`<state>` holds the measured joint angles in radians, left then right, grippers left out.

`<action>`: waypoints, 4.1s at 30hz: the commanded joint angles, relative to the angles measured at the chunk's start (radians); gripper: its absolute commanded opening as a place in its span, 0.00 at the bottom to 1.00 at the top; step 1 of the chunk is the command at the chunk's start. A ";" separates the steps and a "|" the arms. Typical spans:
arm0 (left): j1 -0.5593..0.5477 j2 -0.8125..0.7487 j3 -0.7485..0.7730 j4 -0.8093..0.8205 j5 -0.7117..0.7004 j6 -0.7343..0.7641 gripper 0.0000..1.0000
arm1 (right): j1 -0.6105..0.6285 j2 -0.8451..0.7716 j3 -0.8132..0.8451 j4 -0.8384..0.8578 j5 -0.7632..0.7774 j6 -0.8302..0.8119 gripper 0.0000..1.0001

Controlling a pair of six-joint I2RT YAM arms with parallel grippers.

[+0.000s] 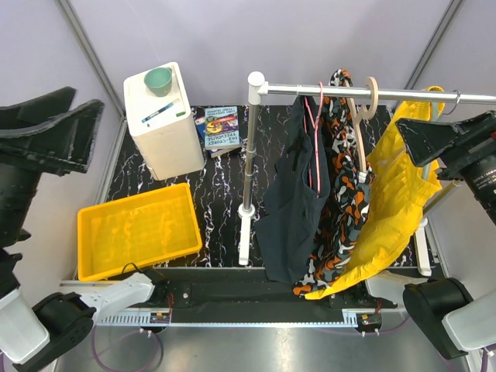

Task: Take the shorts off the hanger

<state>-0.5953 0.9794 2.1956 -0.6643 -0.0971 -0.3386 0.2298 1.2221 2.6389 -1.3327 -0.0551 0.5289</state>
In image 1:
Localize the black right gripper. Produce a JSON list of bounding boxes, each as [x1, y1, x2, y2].
[[393, 102, 496, 219]]

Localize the wooden hanger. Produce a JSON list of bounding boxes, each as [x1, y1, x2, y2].
[[347, 77, 379, 174]]

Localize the yellow shorts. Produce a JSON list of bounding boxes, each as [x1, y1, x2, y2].
[[304, 85, 446, 301]]

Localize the orange camouflage shorts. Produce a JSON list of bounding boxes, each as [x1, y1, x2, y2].
[[292, 68, 376, 298]]

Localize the pink wire hanger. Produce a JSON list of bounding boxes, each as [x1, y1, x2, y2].
[[305, 81, 324, 198]]

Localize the dark navy shorts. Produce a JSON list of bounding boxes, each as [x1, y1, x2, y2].
[[254, 96, 330, 285]]

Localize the mint green hanger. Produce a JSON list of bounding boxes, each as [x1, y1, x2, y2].
[[431, 102, 445, 122]]

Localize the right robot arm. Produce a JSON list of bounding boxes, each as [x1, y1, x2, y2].
[[395, 110, 495, 370]]

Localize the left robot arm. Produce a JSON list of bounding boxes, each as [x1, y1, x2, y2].
[[1, 86, 167, 371]]

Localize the white box appliance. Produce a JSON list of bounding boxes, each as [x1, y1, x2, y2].
[[123, 62, 205, 181]]

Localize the green cup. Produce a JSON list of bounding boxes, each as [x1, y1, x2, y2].
[[143, 67, 173, 97]]

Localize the yellow plastic tray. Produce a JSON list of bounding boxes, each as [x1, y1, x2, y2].
[[77, 183, 202, 282]]

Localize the colourful book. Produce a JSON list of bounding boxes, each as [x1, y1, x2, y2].
[[204, 106, 242, 158]]

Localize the black marble mat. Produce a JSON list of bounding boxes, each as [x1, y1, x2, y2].
[[103, 104, 435, 269]]

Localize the metal clothes rack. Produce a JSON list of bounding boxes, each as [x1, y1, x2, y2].
[[238, 71, 495, 266]]

